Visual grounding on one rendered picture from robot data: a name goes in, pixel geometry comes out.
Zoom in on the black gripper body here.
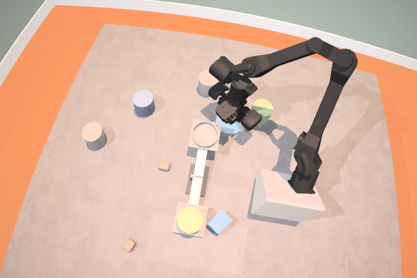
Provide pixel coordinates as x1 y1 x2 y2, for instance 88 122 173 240
208 82 262 131

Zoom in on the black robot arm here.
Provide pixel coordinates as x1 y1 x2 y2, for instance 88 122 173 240
209 37 358 194

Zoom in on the pale yellow-green cylinder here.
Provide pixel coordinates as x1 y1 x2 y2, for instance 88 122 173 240
177 207 203 233

